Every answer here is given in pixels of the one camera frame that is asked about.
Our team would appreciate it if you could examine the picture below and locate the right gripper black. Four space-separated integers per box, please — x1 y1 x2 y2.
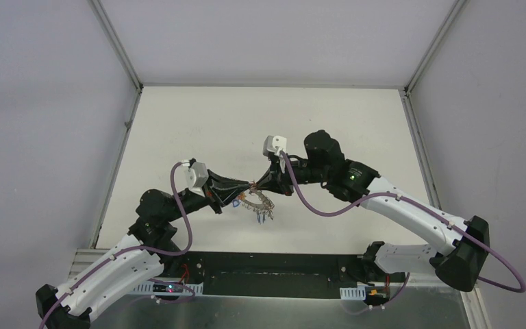
255 154 329 197

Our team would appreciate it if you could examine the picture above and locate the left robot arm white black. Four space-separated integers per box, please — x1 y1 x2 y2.
36 170 251 328

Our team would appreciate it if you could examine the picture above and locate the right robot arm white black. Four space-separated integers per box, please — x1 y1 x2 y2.
255 130 490 292

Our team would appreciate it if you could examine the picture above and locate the left electronics board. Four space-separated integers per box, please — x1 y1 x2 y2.
153 282 184 293

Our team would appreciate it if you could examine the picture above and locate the electronics board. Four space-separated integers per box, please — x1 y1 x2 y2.
365 287 390 302
153 282 184 293

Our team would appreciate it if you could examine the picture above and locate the right electronics board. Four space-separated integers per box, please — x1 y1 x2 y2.
365 287 390 302

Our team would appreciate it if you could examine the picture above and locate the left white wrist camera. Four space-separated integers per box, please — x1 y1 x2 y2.
182 159 209 195

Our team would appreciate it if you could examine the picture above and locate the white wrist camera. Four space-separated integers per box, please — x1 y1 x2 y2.
182 159 209 195
262 135 287 173

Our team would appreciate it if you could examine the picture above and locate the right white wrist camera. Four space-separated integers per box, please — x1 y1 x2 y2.
262 135 287 173

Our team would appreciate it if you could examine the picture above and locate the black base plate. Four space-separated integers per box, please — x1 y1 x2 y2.
160 252 405 300

